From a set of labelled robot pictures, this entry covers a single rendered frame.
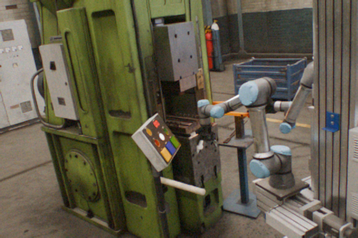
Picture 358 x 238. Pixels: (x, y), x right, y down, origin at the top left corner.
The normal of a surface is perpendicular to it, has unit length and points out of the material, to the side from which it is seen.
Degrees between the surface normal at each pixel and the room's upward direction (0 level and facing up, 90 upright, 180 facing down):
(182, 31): 90
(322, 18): 90
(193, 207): 89
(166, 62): 90
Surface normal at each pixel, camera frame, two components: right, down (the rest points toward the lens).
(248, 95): -0.83, 0.15
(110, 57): -0.64, 0.29
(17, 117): 0.68, 0.14
